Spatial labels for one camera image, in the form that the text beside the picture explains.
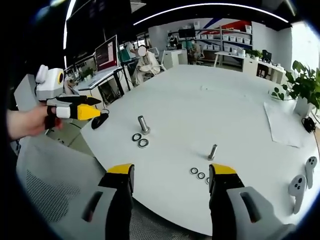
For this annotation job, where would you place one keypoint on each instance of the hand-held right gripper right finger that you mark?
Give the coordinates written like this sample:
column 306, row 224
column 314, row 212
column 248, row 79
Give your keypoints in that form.
column 232, row 200

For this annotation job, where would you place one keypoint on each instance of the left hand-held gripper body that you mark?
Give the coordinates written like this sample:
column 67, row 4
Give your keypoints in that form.
column 48, row 86

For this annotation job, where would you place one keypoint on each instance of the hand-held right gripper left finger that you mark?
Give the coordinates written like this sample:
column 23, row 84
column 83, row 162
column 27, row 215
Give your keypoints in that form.
column 117, row 200

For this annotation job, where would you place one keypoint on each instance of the small metal washer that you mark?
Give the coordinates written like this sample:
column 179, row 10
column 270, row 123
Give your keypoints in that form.
column 200, row 176
column 193, row 171
column 208, row 180

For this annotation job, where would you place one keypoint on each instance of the small threaded stud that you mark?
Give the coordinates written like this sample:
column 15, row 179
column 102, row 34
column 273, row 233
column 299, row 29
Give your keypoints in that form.
column 212, row 152

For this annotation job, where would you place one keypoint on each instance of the large metal washer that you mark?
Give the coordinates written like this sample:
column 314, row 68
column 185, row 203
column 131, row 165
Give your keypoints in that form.
column 137, row 137
column 143, row 143

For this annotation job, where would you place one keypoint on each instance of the large threaded stud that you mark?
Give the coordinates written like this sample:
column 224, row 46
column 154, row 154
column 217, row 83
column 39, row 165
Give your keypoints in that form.
column 143, row 125

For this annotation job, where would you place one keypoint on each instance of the person's left hand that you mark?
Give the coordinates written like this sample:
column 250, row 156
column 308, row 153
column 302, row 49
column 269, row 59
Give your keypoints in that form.
column 27, row 122

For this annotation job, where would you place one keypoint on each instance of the black key fob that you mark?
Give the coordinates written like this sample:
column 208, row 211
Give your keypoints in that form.
column 98, row 121

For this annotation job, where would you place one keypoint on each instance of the white desk with black legs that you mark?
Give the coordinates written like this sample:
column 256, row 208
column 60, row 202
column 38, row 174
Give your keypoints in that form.
column 102, row 80

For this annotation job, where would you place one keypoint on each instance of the computer monitor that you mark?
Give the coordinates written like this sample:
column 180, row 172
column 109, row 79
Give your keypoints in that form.
column 107, row 55

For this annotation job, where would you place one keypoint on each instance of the white handheld controller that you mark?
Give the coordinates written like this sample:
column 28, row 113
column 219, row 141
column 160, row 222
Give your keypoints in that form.
column 310, row 170
column 297, row 190

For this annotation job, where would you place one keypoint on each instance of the grey mesh office chair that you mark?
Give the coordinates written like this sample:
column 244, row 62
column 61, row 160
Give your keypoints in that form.
column 52, row 175

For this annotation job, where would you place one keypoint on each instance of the white paper sheet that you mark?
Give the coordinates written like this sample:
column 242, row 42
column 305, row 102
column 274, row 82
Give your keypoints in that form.
column 282, row 125

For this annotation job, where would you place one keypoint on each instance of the white cabinet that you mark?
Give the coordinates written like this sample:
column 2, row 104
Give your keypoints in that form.
column 175, row 58

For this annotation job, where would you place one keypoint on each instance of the small green plant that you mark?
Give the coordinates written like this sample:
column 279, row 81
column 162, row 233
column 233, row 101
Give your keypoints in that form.
column 278, row 93

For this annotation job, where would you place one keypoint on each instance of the large potted green plant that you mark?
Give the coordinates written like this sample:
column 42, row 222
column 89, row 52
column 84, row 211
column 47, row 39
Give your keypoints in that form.
column 303, row 87

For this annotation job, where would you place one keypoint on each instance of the shelf of white bins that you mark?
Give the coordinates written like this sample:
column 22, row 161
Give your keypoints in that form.
column 225, row 37

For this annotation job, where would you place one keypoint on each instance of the curved ceiling light strip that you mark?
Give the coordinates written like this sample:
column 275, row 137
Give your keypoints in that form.
column 212, row 8

